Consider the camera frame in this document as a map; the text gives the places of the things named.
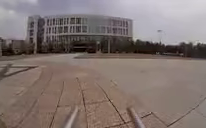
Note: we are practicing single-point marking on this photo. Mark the low raised planter bed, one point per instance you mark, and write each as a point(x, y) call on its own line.
point(124, 56)

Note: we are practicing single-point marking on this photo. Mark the paved stone plaza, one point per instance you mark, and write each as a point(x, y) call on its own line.
point(131, 83)

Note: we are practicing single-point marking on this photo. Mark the curved white multi-storey building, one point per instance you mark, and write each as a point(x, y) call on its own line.
point(81, 30)

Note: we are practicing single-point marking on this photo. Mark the robot's own part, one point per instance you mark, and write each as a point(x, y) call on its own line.
point(71, 119)
point(136, 118)

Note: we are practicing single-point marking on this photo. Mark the street lamp pole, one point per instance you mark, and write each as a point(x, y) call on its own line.
point(160, 36)

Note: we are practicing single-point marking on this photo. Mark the row of trees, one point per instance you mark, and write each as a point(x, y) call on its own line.
point(177, 49)

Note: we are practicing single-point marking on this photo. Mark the distant buildings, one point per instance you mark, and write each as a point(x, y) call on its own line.
point(11, 45)

